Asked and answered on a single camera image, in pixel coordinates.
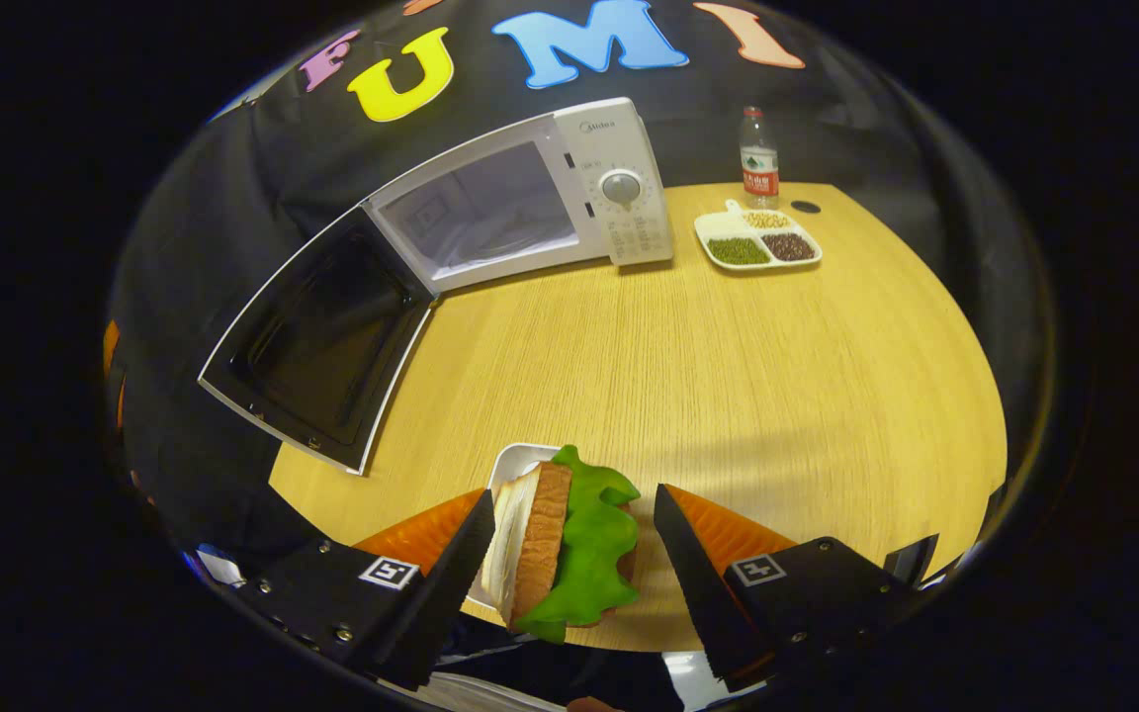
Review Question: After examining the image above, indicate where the white microwave oven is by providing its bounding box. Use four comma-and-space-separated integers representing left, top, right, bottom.
197, 96, 675, 477

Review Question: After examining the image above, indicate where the white rectangular plate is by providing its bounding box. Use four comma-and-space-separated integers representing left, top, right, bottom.
466, 442, 563, 614

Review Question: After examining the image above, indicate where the white divided dish of beans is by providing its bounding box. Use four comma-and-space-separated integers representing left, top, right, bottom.
694, 199, 824, 272

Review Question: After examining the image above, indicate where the lettuce sandwich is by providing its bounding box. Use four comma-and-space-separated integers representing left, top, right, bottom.
481, 445, 643, 644

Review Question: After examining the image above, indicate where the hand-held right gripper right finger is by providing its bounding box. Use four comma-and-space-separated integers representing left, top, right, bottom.
654, 484, 926, 693

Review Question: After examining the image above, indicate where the clear plastic water bottle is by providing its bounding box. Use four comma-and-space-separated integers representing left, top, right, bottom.
740, 106, 781, 210

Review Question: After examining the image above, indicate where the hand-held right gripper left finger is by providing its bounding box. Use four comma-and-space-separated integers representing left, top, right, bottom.
233, 488, 497, 691

